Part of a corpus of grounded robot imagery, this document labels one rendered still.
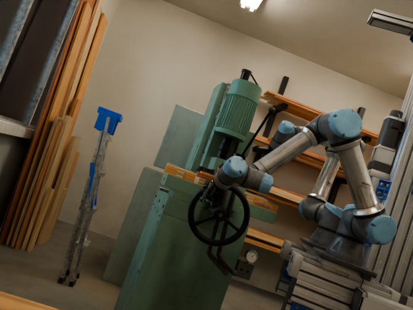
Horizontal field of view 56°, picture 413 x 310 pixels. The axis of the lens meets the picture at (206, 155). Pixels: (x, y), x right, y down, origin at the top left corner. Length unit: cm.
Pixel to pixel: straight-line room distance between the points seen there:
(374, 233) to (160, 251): 97
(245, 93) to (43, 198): 180
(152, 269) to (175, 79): 289
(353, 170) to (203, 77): 317
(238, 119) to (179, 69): 253
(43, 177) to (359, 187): 228
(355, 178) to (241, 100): 79
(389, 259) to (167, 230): 102
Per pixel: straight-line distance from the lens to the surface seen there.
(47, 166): 312
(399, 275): 197
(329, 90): 489
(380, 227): 158
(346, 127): 150
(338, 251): 170
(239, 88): 207
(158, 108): 441
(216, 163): 204
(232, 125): 203
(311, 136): 161
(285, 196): 402
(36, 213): 315
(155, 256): 194
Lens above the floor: 92
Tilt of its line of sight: 4 degrees up
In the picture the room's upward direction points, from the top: 20 degrees clockwise
